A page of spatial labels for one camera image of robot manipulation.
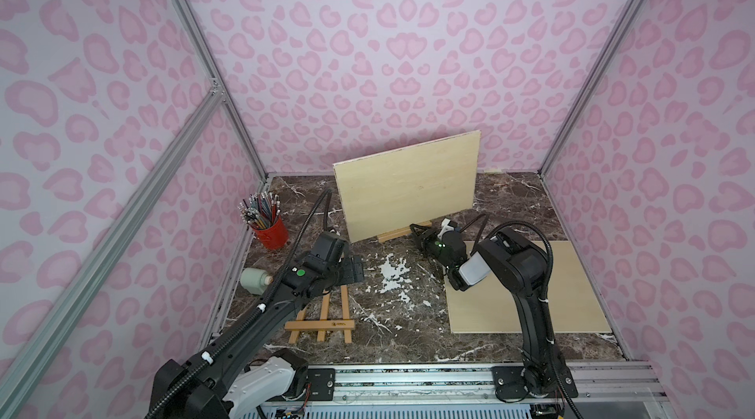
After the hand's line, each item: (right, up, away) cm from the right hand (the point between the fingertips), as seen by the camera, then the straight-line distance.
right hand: (410, 227), depth 98 cm
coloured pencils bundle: (-49, +6, -3) cm, 49 cm away
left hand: (-18, -9, -17) cm, 26 cm away
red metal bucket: (-46, -4, +2) cm, 46 cm away
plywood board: (-5, +12, -11) cm, 17 cm away
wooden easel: (-32, -25, -16) cm, 44 cm away
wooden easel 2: (-9, -3, -2) cm, 10 cm away
